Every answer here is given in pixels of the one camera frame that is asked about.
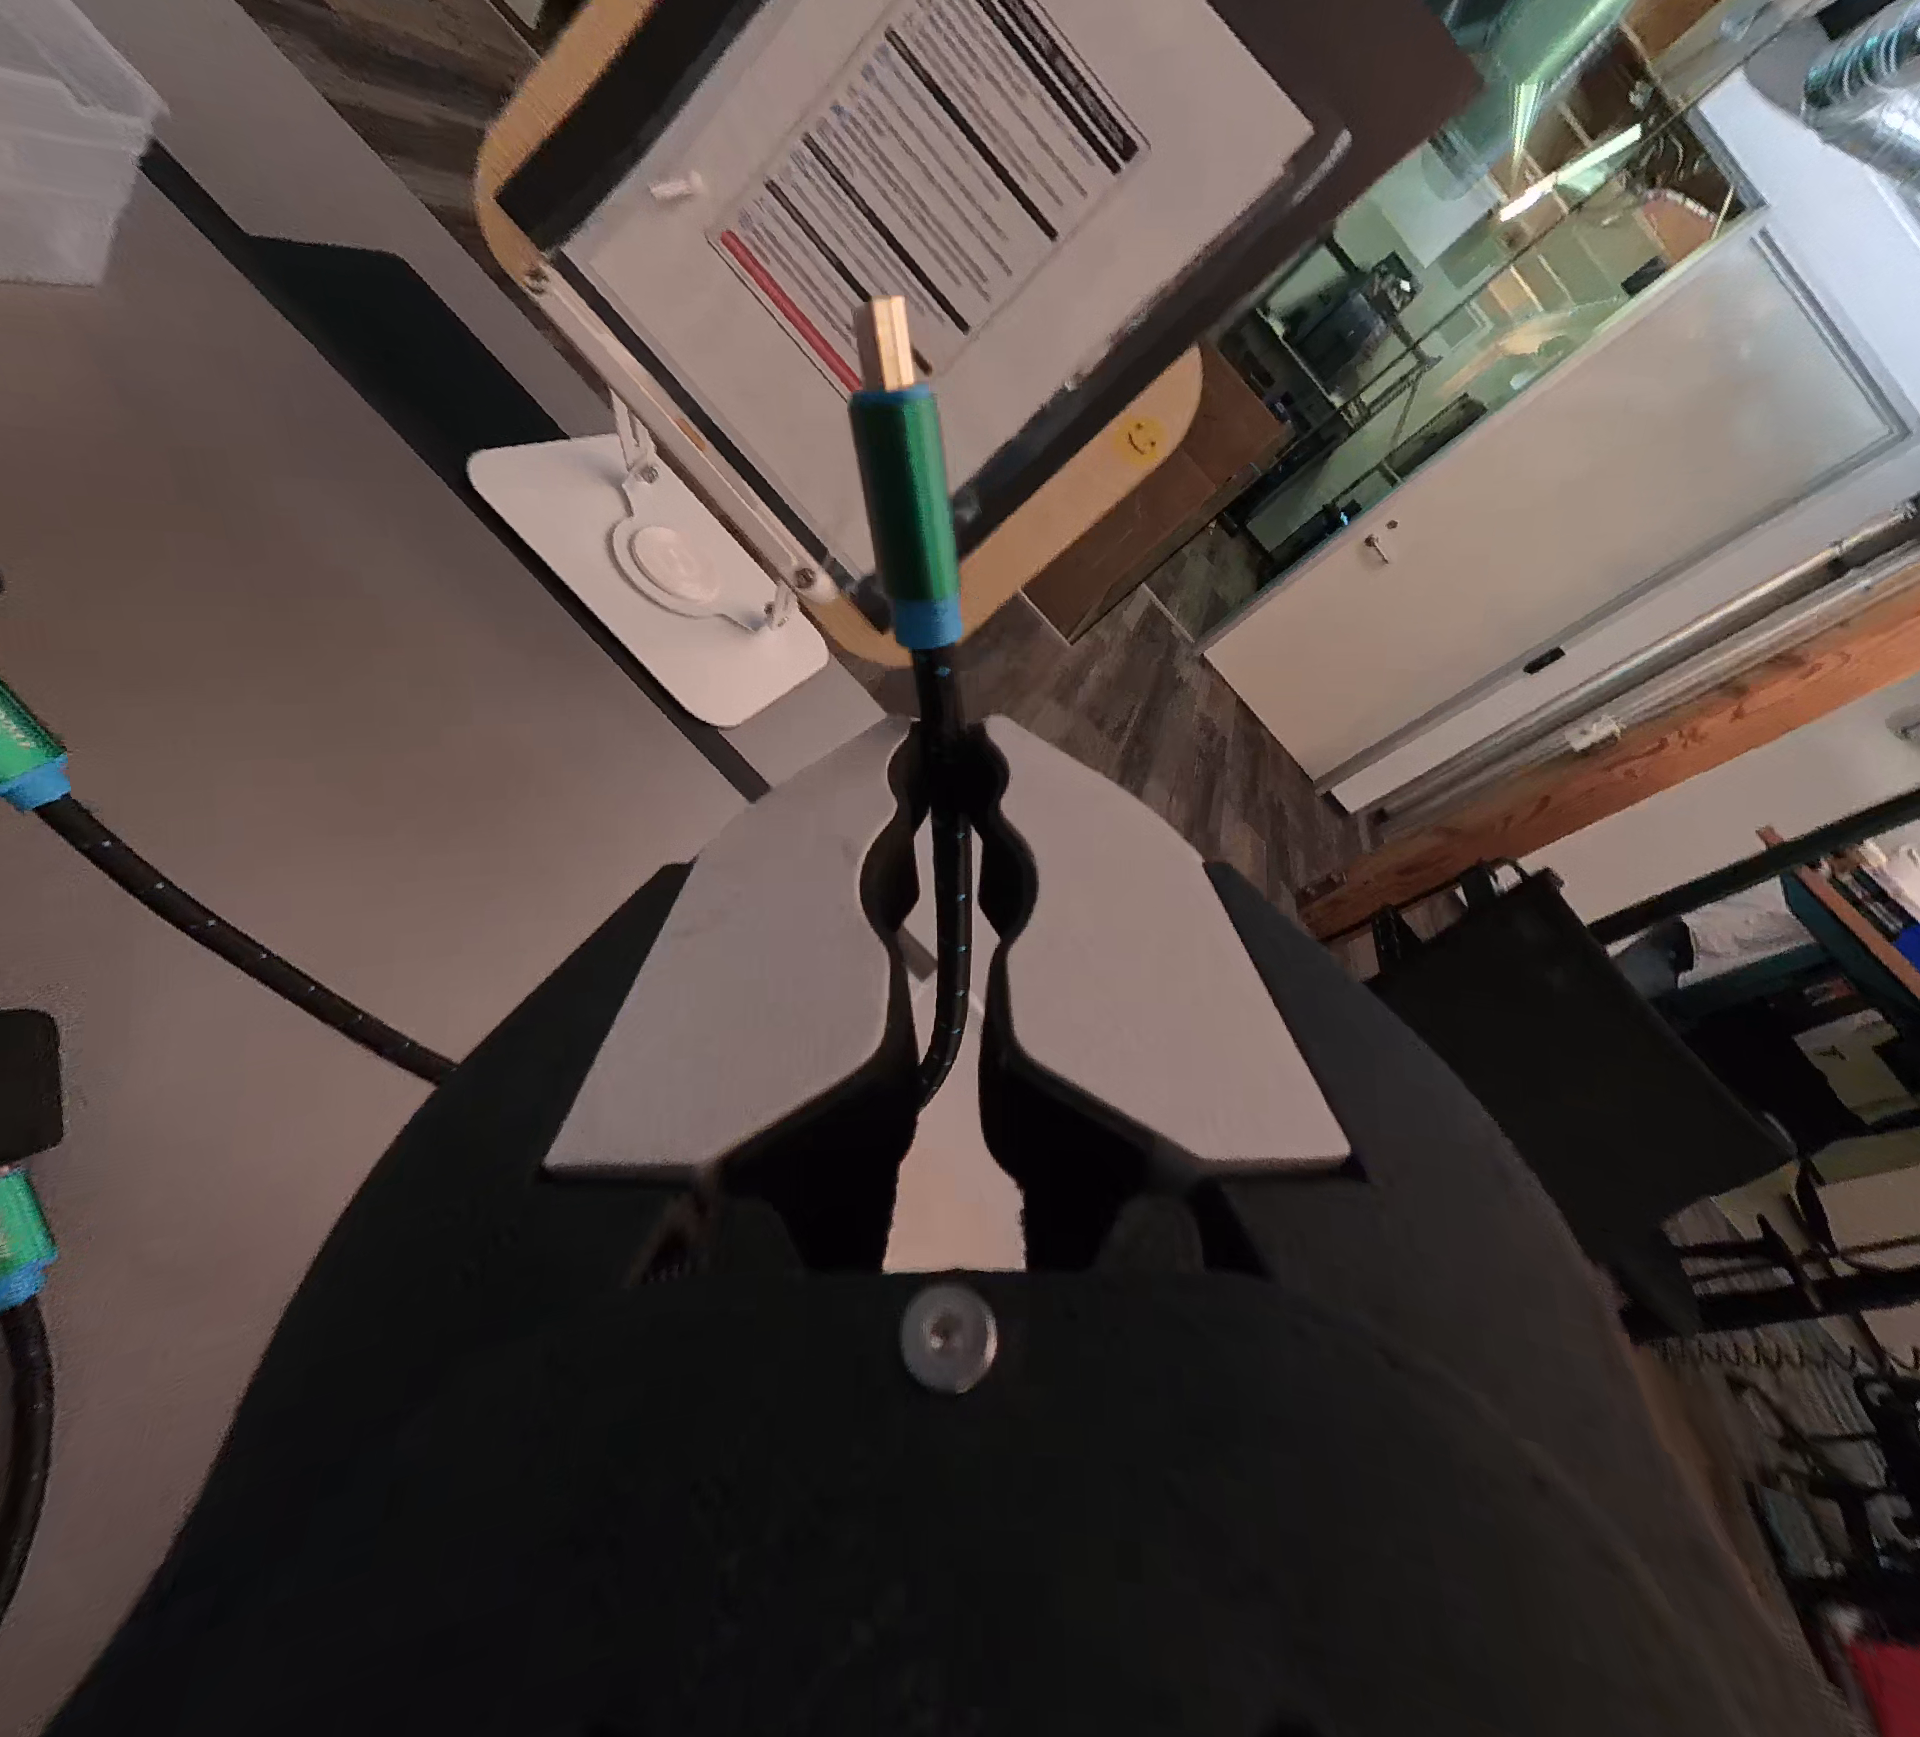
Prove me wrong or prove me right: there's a dark metal shelf rack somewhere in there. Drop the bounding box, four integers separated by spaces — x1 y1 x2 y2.
1586 826 1920 1337

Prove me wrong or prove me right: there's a clear plastic storage bin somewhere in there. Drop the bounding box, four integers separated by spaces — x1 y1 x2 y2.
0 0 170 294

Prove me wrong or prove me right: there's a rounded light wooden panel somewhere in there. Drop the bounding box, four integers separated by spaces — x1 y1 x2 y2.
470 0 1207 668

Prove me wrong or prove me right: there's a printed paper sheet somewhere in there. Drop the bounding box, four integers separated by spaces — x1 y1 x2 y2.
704 0 1152 401

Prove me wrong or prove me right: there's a dark grey adapter hub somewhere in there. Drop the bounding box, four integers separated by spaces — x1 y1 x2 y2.
0 1009 63 1157

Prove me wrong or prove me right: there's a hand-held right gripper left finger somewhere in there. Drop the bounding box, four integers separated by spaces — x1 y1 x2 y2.
540 717 923 1269

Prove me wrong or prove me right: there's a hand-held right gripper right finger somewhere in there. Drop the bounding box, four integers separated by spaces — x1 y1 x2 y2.
972 714 1351 1269

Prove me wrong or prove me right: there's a black fabric panel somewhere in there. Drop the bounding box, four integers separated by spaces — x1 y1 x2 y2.
1367 857 1798 1345

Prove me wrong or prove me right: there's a white door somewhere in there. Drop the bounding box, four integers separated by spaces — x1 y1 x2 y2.
1195 210 1920 812

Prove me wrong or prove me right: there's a round silver air duct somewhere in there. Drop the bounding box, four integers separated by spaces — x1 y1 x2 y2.
1795 0 1920 166

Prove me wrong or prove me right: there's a white monitor stand base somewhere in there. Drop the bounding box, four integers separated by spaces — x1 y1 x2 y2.
466 427 835 730

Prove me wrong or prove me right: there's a green plug braided hdmi cable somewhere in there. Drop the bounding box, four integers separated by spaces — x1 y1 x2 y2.
0 1165 62 1615
0 678 461 1089
845 294 978 1126

